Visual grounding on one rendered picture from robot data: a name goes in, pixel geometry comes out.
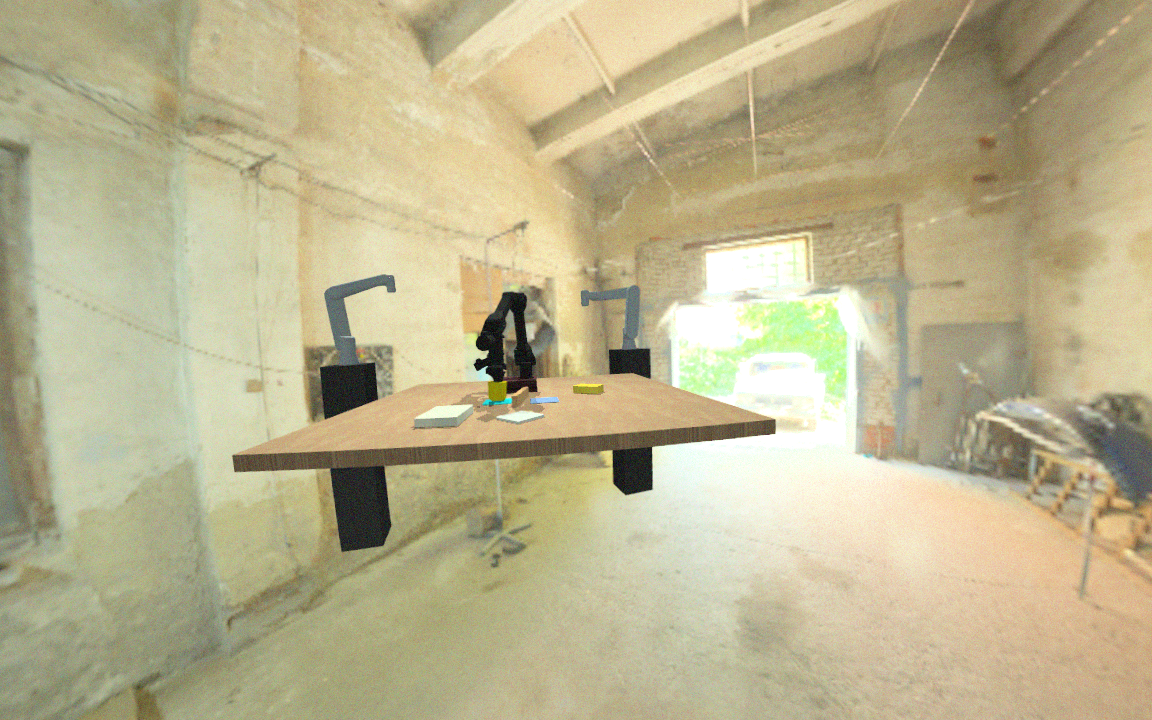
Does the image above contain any cream rectangular block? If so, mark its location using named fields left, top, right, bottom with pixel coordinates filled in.
left=414, top=404, right=473, bottom=427

